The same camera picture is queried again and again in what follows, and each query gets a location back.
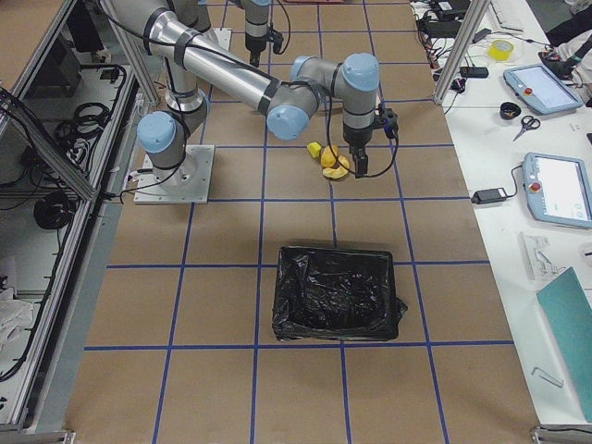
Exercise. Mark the aluminium rack frame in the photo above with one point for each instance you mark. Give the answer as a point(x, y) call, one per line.
point(57, 220)

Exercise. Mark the blue teach pendant upper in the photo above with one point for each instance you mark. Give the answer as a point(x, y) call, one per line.
point(541, 90)

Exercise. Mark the blue teach pendant lower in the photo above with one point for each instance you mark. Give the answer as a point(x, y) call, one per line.
point(557, 190)

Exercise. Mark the black lined trash bin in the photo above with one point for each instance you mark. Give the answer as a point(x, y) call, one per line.
point(336, 294)

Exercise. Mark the yellow trash piece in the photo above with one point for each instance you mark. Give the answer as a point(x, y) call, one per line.
point(314, 149)
point(340, 171)
point(328, 157)

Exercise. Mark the metal hex key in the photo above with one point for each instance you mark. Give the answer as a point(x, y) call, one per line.
point(546, 376)

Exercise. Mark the black scissors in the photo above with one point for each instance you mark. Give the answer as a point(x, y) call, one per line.
point(528, 122)

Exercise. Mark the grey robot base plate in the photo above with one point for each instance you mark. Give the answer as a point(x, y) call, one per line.
point(189, 184)

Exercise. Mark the blue teach pendant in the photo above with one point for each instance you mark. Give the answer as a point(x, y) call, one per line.
point(557, 190)
point(541, 90)

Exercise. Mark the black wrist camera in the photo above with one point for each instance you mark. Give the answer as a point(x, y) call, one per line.
point(387, 120)

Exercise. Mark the teal folder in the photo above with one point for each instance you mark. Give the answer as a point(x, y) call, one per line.
point(568, 313)

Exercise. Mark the small black bowl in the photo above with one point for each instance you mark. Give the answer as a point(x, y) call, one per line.
point(509, 110)

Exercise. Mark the yellow tape roll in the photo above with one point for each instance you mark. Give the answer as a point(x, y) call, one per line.
point(500, 50)

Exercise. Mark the clear plastic packet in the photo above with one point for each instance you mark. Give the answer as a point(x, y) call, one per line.
point(537, 263)

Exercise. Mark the aluminium frame post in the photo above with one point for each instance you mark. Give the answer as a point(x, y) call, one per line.
point(473, 17)

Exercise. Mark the black power adapter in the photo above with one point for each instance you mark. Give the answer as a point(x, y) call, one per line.
point(489, 196)

